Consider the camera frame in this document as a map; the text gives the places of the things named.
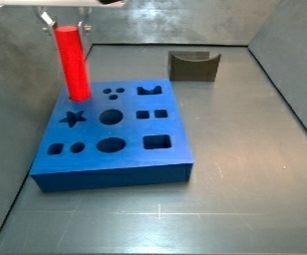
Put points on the red hexagon peg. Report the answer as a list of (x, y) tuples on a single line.
[(72, 62)]

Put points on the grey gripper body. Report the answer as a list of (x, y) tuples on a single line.
[(65, 3)]

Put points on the black curved peg holder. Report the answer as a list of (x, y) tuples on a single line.
[(190, 66)]

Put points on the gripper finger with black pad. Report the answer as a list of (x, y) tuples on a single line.
[(47, 20)]

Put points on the blue shape sorting board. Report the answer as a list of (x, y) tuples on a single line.
[(120, 138)]

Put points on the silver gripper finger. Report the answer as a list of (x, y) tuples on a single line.
[(83, 27)]

